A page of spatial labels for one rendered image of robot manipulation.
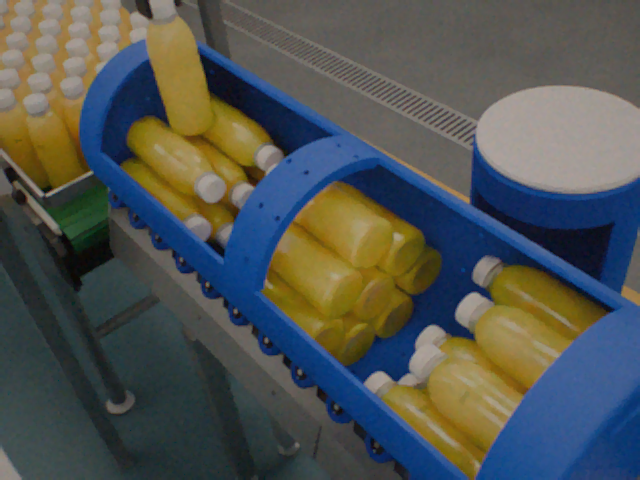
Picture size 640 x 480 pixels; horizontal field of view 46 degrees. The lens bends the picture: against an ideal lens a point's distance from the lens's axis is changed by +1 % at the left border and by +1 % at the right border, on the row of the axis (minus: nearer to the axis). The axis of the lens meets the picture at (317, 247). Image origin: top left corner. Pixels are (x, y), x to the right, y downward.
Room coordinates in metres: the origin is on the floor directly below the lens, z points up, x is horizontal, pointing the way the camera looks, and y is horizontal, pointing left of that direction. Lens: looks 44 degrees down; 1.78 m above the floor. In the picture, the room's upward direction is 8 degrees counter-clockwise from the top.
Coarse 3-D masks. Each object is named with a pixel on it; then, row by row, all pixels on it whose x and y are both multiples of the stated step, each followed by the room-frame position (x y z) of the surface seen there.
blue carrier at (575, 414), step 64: (128, 64) 1.01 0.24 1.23; (128, 128) 1.03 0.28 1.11; (320, 128) 0.91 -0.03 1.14; (128, 192) 0.86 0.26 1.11; (256, 192) 0.69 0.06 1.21; (384, 192) 0.81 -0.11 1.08; (448, 192) 0.66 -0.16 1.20; (192, 256) 0.72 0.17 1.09; (256, 256) 0.62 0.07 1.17; (448, 256) 0.70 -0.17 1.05; (512, 256) 0.62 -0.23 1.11; (256, 320) 0.60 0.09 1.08; (448, 320) 0.64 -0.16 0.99; (320, 384) 0.50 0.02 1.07; (576, 384) 0.36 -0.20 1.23; (384, 448) 0.43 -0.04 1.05; (512, 448) 0.33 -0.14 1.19; (576, 448) 0.31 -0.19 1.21
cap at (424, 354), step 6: (420, 348) 0.49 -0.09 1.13; (426, 348) 0.49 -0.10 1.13; (432, 348) 0.49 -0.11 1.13; (414, 354) 0.49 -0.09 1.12; (420, 354) 0.48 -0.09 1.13; (426, 354) 0.48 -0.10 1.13; (432, 354) 0.48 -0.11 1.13; (414, 360) 0.48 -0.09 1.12; (420, 360) 0.48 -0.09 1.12; (426, 360) 0.48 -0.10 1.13; (414, 366) 0.48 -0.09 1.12; (420, 366) 0.47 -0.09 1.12; (414, 372) 0.47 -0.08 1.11; (420, 372) 0.47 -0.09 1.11; (420, 378) 0.47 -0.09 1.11
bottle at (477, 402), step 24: (432, 360) 0.47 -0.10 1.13; (456, 360) 0.46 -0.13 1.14; (432, 384) 0.45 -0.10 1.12; (456, 384) 0.43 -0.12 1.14; (480, 384) 0.42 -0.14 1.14; (504, 384) 0.43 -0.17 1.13; (456, 408) 0.41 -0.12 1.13; (480, 408) 0.40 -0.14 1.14; (504, 408) 0.39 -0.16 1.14; (480, 432) 0.38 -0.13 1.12
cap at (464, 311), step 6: (474, 294) 0.55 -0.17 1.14; (468, 300) 0.54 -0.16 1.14; (474, 300) 0.54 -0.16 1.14; (480, 300) 0.54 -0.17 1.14; (462, 306) 0.53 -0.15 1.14; (468, 306) 0.53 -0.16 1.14; (474, 306) 0.53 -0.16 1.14; (456, 312) 0.53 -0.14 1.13; (462, 312) 0.53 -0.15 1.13; (468, 312) 0.53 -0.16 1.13; (456, 318) 0.53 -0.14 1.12; (462, 318) 0.52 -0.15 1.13; (468, 318) 0.52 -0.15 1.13; (462, 324) 0.53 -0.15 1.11; (468, 324) 0.52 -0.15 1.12
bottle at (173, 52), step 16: (176, 16) 0.97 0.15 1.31; (160, 32) 0.96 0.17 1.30; (176, 32) 0.96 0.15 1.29; (160, 48) 0.95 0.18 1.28; (176, 48) 0.95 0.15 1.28; (192, 48) 0.96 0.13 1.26; (160, 64) 0.95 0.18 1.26; (176, 64) 0.94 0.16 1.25; (192, 64) 0.95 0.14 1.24; (160, 80) 0.95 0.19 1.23; (176, 80) 0.94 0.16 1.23; (192, 80) 0.95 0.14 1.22; (176, 96) 0.94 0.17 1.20; (192, 96) 0.94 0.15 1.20; (208, 96) 0.97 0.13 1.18; (176, 112) 0.94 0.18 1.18; (192, 112) 0.94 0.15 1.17; (208, 112) 0.95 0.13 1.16; (176, 128) 0.95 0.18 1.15; (192, 128) 0.94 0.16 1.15; (208, 128) 0.95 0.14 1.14
